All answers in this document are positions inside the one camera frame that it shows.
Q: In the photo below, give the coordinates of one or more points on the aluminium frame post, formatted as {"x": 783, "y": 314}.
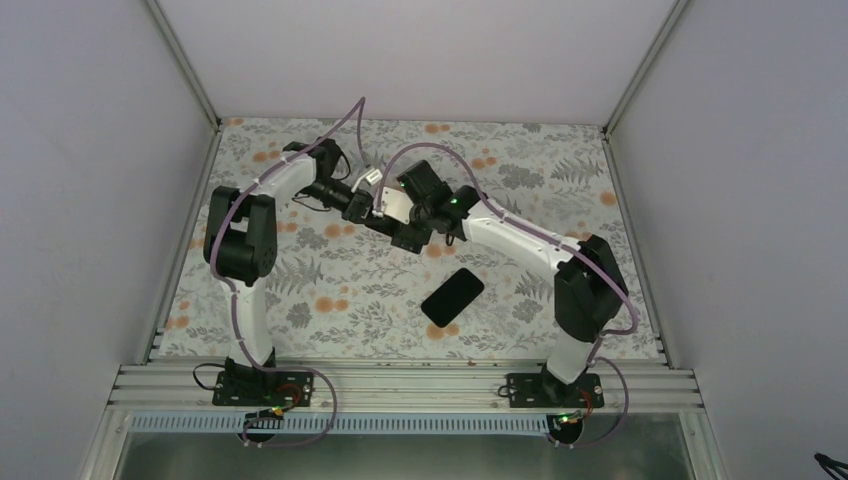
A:
{"x": 184, "y": 66}
{"x": 672, "y": 18}

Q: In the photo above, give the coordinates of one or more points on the black phone on table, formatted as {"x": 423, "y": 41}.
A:
{"x": 452, "y": 297}

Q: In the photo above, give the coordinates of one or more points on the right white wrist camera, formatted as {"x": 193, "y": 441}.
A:
{"x": 394, "y": 204}

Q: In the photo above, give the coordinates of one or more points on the aluminium front rail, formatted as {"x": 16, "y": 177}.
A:
{"x": 414, "y": 387}

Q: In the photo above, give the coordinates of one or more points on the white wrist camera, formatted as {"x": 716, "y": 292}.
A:
{"x": 394, "y": 204}
{"x": 367, "y": 180}

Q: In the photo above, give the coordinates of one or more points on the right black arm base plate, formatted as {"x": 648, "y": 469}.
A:
{"x": 537, "y": 390}

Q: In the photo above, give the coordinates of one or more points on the aluminium frame post right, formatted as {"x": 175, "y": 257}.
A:
{"x": 672, "y": 18}

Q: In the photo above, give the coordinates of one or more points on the floral patterned table mat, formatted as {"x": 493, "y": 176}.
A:
{"x": 343, "y": 291}

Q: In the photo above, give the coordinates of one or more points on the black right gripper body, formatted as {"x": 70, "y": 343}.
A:
{"x": 423, "y": 236}

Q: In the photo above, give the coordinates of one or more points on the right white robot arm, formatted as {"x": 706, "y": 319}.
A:
{"x": 588, "y": 287}

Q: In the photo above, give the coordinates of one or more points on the white slotted cable duct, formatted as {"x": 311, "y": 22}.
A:
{"x": 345, "y": 423}

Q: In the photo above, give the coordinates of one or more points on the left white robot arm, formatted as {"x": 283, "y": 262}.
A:
{"x": 241, "y": 244}

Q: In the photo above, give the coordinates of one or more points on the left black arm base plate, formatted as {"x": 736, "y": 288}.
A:
{"x": 282, "y": 389}

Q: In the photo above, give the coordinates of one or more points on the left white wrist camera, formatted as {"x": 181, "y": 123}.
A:
{"x": 367, "y": 180}

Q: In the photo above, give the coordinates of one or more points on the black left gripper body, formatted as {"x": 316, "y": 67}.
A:
{"x": 355, "y": 205}

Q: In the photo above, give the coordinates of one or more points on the aluminium frame post left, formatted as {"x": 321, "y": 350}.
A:
{"x": 184, "y": 66}

